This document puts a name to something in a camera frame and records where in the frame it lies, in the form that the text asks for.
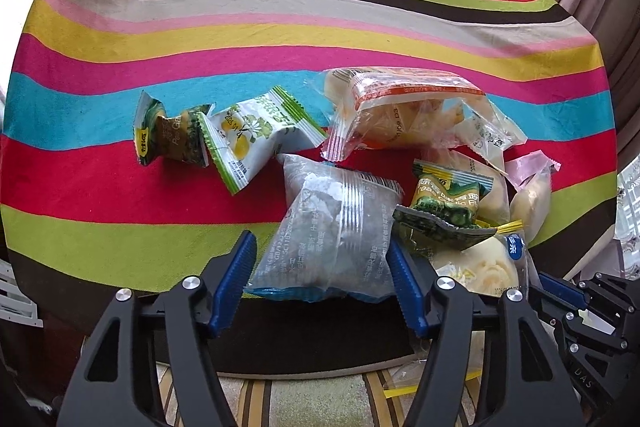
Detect clear yellow-strip bun bag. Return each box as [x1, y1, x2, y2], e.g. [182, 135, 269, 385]
[430, 220, 529, 297]

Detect green yellow snack packet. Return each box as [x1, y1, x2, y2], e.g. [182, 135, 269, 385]
[393, 159, 510, 251]

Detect pink snack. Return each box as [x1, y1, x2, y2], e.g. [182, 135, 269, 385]
[506, 150, 561, 244]

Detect dark green snack packet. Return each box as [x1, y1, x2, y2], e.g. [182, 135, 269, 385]
[134, 91, 215, 168]

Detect white green lemon snack packet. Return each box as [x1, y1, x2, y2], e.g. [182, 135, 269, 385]
[198, 86, 326, 194]

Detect large clear bread bag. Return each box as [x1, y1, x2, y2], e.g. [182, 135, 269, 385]
[310, 66, 488, 162]

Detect striped sofa cushion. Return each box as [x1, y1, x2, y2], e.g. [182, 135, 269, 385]
[220, 360, 425, 426]

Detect clear blue-edged snack bag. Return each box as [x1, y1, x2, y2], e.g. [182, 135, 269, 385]
[245, 154, 404, 303]

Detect white rack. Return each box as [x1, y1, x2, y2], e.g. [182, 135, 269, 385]
[0, 260, 43, 329]

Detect white lace curtain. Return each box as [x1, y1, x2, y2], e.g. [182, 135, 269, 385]
[614, 157, 640, 280]

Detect colourful striped cloth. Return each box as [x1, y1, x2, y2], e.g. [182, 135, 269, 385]
[0, 0, 620, 373]

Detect white pastry snack packet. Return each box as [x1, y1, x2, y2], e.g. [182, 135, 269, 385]
[454, 98, 527, 173]

